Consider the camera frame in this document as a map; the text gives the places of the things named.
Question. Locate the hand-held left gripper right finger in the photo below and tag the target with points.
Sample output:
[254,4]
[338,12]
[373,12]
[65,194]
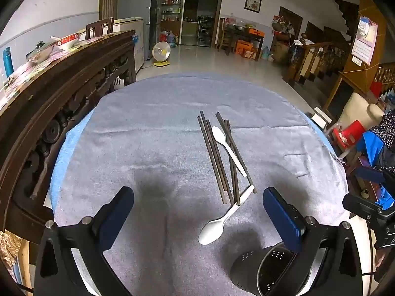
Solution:
[282,219]

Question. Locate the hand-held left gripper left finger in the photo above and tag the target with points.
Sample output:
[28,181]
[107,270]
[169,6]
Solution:
[115,219]

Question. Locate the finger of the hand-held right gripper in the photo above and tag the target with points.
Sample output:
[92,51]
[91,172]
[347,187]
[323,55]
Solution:
[358,205]

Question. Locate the dark wooden chopstick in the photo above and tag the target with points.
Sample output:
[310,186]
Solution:
[211,160]
[214,151]
[219,160]
[235,185]
[221,121]

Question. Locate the black perforated utensil holder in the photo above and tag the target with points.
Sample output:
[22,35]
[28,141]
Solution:
[243,268]

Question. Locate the white plastic spoon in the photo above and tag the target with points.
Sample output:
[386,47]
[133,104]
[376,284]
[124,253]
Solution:
[211,231]
[218,135]

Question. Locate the blue cloth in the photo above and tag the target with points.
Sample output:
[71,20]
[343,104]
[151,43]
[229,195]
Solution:
[372,148]

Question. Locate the red plastic stool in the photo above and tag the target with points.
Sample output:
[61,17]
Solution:
[350,134]

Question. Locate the grey towel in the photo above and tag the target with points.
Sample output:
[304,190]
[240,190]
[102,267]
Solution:
[154,148]

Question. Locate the dark floral cloth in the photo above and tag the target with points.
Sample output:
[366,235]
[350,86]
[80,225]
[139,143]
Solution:
[385,126]

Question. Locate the blue table cover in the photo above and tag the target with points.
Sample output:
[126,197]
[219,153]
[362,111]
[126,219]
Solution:
[66,148]

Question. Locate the small white stool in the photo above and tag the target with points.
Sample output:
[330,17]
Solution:
[321,117]

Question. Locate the cream armchair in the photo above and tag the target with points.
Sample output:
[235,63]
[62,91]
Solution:
[358,108]

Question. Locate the carved dark wooden sideboard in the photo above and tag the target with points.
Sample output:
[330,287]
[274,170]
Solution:
[37,123]

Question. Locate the wooden staircase railing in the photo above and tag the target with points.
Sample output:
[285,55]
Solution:
[317,57]

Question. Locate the orange cardboard box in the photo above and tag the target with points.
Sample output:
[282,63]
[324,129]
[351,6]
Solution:
[243,47]

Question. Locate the white cardboard box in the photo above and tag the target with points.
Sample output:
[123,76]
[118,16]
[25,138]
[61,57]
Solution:
[135,37]

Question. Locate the red and white bowl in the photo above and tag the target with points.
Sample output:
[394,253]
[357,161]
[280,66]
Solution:
[68,40]

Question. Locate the pot with glass lid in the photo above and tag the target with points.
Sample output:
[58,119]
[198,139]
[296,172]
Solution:
[39,49]

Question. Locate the blue water jug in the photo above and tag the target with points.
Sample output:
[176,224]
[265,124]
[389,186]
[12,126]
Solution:
[171,39]

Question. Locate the orange crate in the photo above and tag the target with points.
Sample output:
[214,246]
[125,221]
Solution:
[256,32]

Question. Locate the cluttered wooden table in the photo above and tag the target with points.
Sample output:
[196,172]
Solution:
[243,34]

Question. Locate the blue thermos bottle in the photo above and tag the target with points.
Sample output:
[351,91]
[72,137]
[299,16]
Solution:
[7,62]

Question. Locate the dark wooden chair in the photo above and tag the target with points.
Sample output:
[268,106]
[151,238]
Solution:
[100,26]

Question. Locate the metal rack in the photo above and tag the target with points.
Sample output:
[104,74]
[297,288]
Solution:
[205,26]

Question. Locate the shelf with bottles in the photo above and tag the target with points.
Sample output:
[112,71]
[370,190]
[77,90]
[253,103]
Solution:
[169,6]

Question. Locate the grey refrigerator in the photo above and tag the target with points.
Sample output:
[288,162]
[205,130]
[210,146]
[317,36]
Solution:
[132,0]

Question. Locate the wall calendar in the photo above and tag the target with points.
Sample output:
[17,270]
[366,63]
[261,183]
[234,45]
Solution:
[365,41]

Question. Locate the framed wall picture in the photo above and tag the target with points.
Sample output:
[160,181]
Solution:
[253,2]

